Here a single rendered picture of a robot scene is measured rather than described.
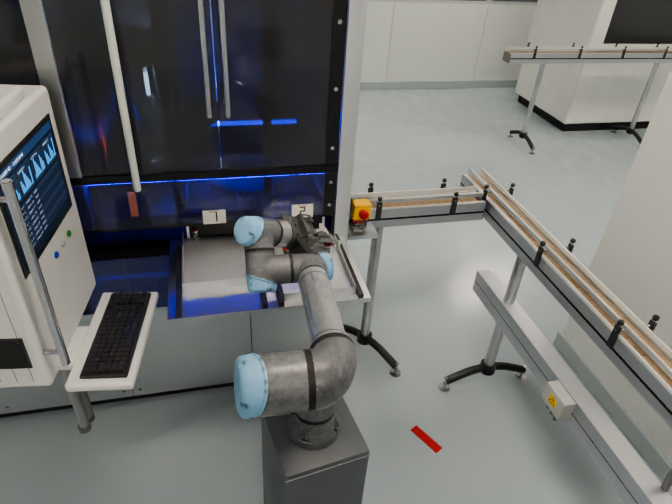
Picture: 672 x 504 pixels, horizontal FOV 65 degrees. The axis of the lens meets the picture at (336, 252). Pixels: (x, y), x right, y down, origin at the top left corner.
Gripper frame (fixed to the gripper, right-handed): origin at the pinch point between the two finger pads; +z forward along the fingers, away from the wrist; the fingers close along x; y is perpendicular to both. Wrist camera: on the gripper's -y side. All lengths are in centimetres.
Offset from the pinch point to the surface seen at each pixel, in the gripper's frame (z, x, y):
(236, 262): 15, 50, 21
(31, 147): -59, 38, 50
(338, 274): 34.9, 22.6, 1.6
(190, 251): 7, 63, 34
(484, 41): 520, -23, 311
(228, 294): 2.3, 47.4, 7.2
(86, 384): -40, 74, -8
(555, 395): 86, -13, -70
